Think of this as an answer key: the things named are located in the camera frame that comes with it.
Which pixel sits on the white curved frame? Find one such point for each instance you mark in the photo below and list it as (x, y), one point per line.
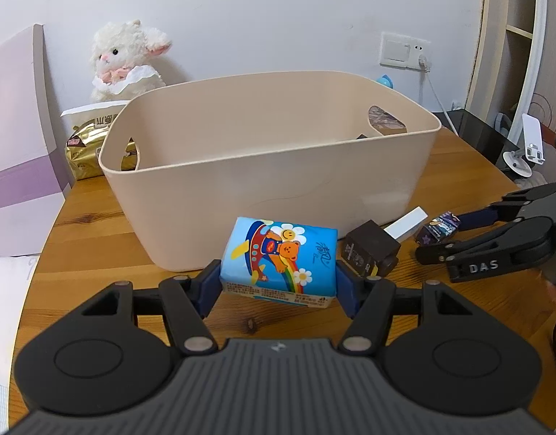
(533, 54)

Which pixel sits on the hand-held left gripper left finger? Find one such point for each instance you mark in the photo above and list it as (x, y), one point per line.
(209, 286)

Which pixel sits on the white wall socket panel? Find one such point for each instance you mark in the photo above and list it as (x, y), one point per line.
(400, 50)

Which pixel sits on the small purple snack packet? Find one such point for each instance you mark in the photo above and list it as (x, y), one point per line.
(438, 229)

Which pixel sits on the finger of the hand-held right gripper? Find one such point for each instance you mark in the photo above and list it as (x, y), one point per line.
(508, 238)
(527, 201)

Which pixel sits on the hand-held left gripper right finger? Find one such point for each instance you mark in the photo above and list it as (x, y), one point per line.
(345, 286)

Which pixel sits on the light wooden shelf unit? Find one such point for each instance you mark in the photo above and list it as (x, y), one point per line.
(499, 31)

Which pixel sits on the blue cartoon tissue packet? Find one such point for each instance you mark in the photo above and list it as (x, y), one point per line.
(278, 258)

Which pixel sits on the pink and purple flat box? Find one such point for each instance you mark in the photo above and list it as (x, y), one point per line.
(15, 145)

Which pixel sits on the white paper package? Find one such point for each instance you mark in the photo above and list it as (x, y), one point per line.
(90, 111)

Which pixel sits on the white pillow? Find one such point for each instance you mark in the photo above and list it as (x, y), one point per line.
(6, 326)

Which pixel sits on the dark brown small box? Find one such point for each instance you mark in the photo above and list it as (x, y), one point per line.
(370, 244)

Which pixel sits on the small blue toy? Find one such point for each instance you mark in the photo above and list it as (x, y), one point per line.
(385, 80)

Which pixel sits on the white phone stand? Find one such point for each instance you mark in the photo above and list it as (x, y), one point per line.
(529, 145)

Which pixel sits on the beige plastic storage basket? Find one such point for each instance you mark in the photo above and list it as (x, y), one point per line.
(268, 176)

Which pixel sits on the gold snack bag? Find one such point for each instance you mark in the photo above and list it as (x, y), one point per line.
(85, 154)

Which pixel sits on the black glass side table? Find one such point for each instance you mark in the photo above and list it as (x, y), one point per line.
(477, 138)

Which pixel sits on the white rectangular block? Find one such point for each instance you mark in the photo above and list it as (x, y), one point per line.
(407, 224)

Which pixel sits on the white plush sheep toy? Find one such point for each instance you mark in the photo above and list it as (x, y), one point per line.
(124, 61)

